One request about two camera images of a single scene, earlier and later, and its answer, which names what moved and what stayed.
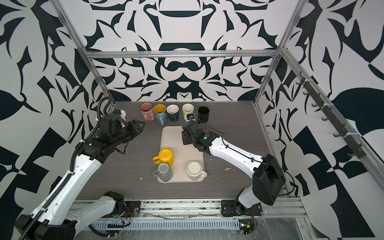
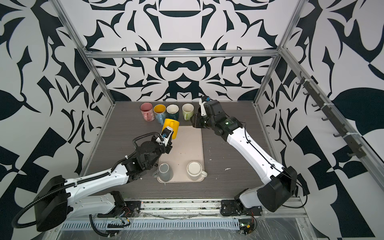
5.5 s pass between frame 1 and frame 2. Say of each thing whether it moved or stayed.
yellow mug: moved
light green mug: stayed
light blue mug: stayed
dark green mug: stayed
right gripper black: moved
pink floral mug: stayed
